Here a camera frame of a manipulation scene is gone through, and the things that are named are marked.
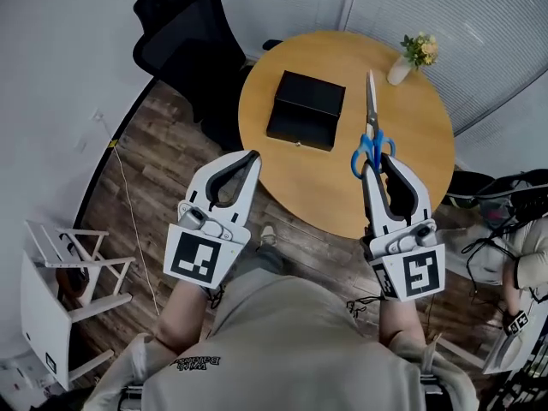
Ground thin white floor cable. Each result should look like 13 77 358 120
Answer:
100 116 162 316

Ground yellow flower bouquet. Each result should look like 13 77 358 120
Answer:
400 32 440 70

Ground brown bag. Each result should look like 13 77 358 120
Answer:
55 267 91 304

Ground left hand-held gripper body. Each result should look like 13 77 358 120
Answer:
163 201 253 290

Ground blue-handled scissors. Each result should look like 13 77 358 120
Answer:
350 69 397 180

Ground black box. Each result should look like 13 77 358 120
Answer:
265 69 347 152

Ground white cabinet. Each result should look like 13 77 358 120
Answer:
19 253 116 391

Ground person's right forearm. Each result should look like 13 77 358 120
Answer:
378 295 426 347

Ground black mesh office chair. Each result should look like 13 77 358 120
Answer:
132 0 254 152

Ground person's beige shirt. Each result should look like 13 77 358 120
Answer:
83 267 479 411

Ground person's left forearm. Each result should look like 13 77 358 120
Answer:
154 278 216 354

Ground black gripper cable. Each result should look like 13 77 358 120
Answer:
208 284 227 310
345 295 383 319

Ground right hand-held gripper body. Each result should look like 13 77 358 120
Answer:
360 218 447 302

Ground white folding chair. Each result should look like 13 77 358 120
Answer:
24 219 136 312

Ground black round seat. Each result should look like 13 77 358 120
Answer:
444 170 500 208

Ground white vase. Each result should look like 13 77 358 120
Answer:
386 56 413 86

